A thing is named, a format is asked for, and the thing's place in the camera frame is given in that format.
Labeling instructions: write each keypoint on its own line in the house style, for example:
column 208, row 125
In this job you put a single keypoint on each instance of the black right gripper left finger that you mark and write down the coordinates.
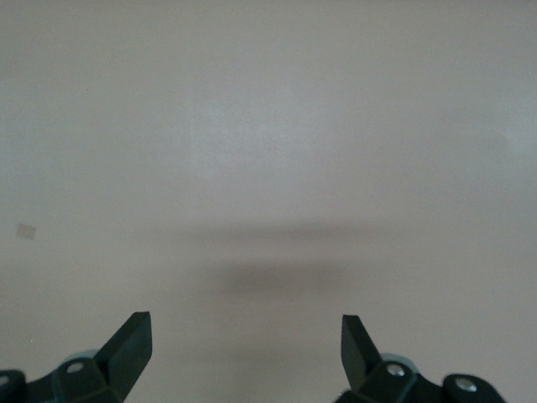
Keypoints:
column 121, row 361

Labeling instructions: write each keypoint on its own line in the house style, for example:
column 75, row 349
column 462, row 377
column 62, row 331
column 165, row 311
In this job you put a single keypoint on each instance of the small brown tape patch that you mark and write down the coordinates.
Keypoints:
column 26, row 231

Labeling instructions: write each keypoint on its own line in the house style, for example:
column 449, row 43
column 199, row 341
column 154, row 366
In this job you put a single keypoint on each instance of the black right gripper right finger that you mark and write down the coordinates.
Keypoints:
column 361, row 357

